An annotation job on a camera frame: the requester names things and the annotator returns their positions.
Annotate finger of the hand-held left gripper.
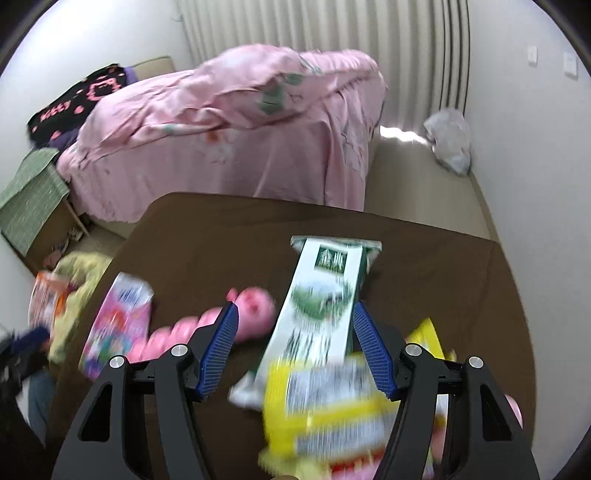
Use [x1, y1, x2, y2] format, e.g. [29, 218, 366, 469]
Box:
[9, 327, 52, 354]

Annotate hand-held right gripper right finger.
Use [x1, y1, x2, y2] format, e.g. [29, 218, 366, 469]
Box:
[352, 301, 541, 480]

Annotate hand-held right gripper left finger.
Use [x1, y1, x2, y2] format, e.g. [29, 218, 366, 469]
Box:
[51, 302, 241, 480]

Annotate orange snack packet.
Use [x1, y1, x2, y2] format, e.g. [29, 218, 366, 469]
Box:
[28, 271, 77, 326]

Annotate small yellow snack packet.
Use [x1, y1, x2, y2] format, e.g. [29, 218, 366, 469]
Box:
[406, 318, 455, 363]

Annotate large yellow snack packet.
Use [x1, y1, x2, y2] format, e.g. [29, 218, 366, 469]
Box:
[259, 353, 402, 469]

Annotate green white milk carton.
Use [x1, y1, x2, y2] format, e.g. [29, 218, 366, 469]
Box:
[228, 235, 383, 409]

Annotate bin with yellow plastic bag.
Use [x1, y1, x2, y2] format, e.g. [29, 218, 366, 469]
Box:
[48, 251, 114, 365]

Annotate pink snack wrapper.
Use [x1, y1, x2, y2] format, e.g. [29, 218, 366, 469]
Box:
[78, 272, 154, 377]

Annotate pile of snack wrappers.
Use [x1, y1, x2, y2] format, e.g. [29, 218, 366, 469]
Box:
[295, 443, 451, 480]

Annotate person's leg in jeans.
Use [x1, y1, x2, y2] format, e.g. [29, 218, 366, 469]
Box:
[28, 371, 58, 446]

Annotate pink caterpillar toy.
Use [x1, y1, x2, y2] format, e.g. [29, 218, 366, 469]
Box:
[127, 287, 278, 365]

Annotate green checked cloth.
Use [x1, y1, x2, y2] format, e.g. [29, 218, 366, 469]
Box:
[0, 148, 70, 257]

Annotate pink cup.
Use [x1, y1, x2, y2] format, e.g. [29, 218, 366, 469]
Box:
[503, 394, 525, 430]

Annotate bed with pink floral sheet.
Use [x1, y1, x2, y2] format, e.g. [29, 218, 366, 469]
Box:
[58, 51, 389, 227]

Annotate white plastic bag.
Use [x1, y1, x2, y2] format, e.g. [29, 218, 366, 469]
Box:
[424, 108, 472, 175]

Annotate black blanket with pink print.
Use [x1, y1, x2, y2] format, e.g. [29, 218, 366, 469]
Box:
[27, 65, 127, 148]

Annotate pink floral duvet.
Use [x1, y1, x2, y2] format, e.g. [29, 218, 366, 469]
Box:
[78, 45, 386, 139]

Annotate beige headboard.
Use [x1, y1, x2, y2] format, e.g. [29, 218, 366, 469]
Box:
[129, 56, 176, 81]

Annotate white pleated curtain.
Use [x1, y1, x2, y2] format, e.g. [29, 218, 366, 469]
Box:
[178, 0, 472, 134]

